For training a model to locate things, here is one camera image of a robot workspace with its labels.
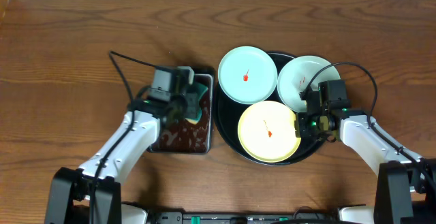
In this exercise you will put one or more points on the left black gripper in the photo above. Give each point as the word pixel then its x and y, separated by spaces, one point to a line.
pixel 192 102

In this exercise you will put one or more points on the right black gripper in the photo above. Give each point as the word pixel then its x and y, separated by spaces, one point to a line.
pixel 300 124

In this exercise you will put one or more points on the green yellow sponge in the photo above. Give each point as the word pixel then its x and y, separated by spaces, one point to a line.
pixel 201 105

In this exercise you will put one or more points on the yellow plate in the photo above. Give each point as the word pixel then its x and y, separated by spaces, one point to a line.
pixel 266 131

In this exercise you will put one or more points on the light green plate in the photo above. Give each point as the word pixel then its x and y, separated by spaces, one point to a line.
pixel 294 78

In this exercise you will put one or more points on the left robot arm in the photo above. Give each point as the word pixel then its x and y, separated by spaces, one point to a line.
pixel 92 193

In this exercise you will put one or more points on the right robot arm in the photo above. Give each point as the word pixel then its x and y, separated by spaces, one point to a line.
pixel 405 190

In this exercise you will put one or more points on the rectangular black soapy tray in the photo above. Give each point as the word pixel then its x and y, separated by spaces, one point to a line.
pixel 185 137

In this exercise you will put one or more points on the light blue plate left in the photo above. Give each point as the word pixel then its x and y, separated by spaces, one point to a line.
pixel 247 75

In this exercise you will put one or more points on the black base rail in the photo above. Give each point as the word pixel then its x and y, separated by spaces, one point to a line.
pixel 229 218

